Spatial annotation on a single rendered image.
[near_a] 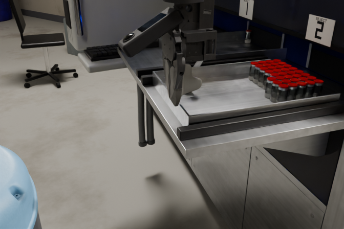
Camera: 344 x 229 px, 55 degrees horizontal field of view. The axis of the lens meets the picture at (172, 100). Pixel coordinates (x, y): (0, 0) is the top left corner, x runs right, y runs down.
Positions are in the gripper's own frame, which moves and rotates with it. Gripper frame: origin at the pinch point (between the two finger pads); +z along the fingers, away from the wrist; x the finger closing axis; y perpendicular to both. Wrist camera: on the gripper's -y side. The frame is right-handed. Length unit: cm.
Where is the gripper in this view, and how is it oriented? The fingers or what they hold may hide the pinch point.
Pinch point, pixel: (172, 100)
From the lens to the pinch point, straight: 64.2
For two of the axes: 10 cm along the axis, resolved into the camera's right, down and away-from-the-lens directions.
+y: 9.5, -1.3, 2.8
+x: -3.1, -3.9, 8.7
